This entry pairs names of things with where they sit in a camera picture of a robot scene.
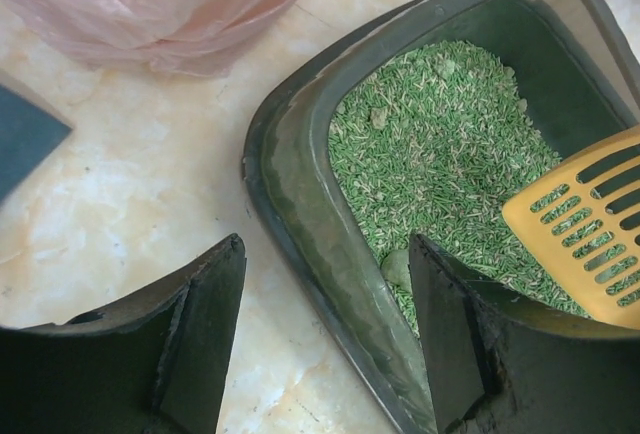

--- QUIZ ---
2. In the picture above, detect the orange trash bin with bag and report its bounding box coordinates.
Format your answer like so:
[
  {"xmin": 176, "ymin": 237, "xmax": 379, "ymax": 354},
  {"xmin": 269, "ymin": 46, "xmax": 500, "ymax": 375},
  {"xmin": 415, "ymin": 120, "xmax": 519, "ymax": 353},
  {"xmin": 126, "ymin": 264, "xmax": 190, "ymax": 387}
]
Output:
[{"xmin": 2, "ymin": 0, "xmax": 297, "ymax": 77}]

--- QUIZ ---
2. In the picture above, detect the yellow plastic litter scoop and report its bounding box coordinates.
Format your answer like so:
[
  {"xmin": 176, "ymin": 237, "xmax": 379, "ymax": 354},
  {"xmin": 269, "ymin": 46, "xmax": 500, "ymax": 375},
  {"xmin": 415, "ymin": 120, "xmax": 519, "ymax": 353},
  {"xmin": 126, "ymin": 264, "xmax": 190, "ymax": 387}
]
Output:
[{"xmin": 502, "ymin": 127, "xmax": 639, "ymax": 329}]

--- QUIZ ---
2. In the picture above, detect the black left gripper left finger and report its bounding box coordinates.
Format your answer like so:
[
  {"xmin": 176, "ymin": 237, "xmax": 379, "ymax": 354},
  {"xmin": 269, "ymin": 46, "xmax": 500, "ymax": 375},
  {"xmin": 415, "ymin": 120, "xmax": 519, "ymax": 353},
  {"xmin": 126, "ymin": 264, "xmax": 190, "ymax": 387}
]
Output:
[{"xmin": 1, "ymin": 234, "xmax": 246, "ymax": 433}]

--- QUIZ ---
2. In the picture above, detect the dark green litter box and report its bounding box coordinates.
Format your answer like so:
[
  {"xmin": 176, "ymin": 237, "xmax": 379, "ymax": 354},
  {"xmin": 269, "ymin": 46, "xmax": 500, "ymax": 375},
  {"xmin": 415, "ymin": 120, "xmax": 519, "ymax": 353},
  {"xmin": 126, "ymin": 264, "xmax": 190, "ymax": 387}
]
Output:
[{"xmin": 243, "ymin": 0, "xmax": 639, "ymax": 433}]

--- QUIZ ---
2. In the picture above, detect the dark teal folded cloth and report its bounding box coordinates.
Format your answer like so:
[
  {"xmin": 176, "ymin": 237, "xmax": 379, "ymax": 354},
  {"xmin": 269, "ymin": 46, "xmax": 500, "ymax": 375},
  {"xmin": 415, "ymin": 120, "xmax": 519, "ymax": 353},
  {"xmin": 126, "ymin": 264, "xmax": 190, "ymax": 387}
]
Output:
[{"xmin": 1, "ymin": 70, "xmax": 73, "ymax": 201}]

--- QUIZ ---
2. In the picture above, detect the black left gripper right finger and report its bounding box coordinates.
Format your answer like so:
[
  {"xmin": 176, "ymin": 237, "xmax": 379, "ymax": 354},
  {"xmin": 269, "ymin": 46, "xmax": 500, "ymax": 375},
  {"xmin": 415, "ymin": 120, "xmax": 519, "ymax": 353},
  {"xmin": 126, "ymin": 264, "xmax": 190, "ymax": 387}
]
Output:
[{"xmin": 409, "ymin": 235, "xmax": 639, "ymax": 433}]

